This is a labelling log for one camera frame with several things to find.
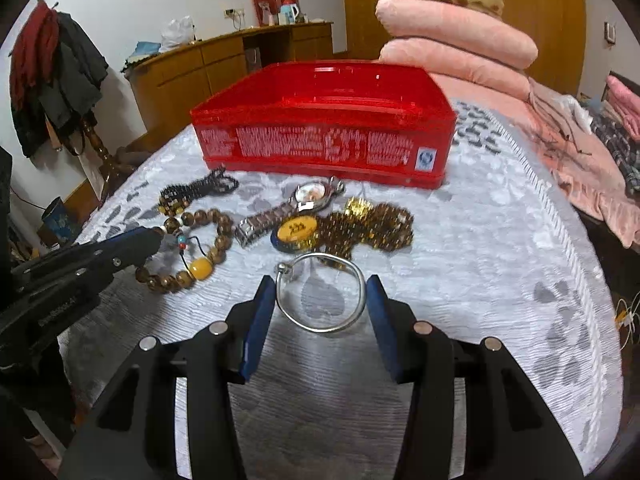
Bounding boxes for black bead necklace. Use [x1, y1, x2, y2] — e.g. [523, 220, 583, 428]
[157, 166, 241, 217]

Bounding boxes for brown wooden bead bracelet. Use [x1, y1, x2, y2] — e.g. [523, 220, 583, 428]
[133, 207, 236, 295]

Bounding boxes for silver bangle bracelet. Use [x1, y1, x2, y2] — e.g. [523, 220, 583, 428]
[273, 251, 369, 335]

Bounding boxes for yellow round pendant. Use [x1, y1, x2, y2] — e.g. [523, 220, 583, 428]
[270, 214, 319, 254]

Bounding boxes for golden brown bead necklace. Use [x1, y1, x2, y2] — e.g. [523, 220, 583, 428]
[314, 197, 417, 261]

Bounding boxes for silver wrist watch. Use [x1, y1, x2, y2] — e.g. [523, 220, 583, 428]
[233, 176, 345, 247]

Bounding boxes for blue patterned bin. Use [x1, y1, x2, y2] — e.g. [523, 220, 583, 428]
[41, 197, 80, 246]

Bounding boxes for wooden coat stand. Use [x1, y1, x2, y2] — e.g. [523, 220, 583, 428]
[81, 119, 136, 207]

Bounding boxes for dark hanging jackets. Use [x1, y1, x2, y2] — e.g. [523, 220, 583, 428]
[10, 10, 108, 158]

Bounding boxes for wooden sideboard cabinet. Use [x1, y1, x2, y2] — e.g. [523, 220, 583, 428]
[124, 21, 333, 153]

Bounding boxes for blue folded cloth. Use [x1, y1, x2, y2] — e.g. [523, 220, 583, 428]
[124, 41, 160, 68]

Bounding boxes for red hanging garment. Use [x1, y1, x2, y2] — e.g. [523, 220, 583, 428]
[10, 0, 60, 110]

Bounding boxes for white plastic bag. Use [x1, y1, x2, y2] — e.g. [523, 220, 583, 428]
[158, 15, 196, 53]

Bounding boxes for pink bed sheet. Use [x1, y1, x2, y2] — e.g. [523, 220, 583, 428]
[431, 73, 639, 248]

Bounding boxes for light blue electric kettle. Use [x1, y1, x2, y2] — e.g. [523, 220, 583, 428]
[279, 3, 300, 25]

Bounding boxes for red picture box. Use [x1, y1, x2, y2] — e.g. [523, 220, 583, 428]
[252, 0, 303, 27]

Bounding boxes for red metal tin box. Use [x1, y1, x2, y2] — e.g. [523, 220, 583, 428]
[190, 61, 457, 188]

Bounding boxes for plaid folded shirt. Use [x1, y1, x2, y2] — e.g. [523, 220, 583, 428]
[591, 114, 640, 198]

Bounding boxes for folded pink cloth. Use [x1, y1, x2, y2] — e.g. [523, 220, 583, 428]
[606, 75, 640, 142]

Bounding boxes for lower pink folded quilt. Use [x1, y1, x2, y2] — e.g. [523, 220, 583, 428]
[378, 38, 530, 101]

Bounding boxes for pink folded quilt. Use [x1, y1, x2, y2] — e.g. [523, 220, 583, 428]
[375, 0, 538, 70]
[378, 38, 530, 101]

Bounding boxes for upper pink folded quilt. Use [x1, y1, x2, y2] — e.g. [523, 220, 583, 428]
[375, 0, 538, 70]

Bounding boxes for wooden wardrobe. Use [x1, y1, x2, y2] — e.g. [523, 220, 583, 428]
[339, 0, 587, 97]

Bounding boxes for wall switch panel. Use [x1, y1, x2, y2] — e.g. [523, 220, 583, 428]
[604, 22, 616, 44]

